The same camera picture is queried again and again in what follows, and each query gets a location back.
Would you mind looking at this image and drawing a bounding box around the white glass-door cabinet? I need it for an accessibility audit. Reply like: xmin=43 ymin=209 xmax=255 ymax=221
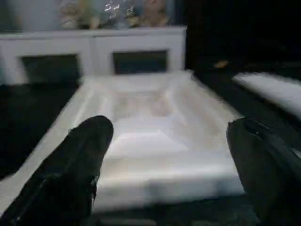
xmin=0 ymin=25 xmax=188 ymax=83

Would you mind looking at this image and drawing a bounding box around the beige flower decoration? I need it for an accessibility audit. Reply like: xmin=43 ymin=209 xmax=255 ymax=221
xmin=58 ymin=0 xmax=170 ymax=30

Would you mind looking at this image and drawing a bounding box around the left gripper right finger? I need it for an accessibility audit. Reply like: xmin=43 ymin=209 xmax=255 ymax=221
xmin=225 ymin=117 xmax=301 ymax=226

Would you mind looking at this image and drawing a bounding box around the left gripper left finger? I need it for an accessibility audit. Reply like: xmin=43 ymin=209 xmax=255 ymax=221
xmin=0 ymin=115 xmax=115 ymax=226

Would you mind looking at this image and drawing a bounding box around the black work mat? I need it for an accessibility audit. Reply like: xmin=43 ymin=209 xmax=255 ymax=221
xmin=0 ymin=63 xmax=301 ymax=226

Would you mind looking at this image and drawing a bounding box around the white plastic table top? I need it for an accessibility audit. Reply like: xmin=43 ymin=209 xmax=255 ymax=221
xmin=0 ymin=69 xmax=247 ymax=212

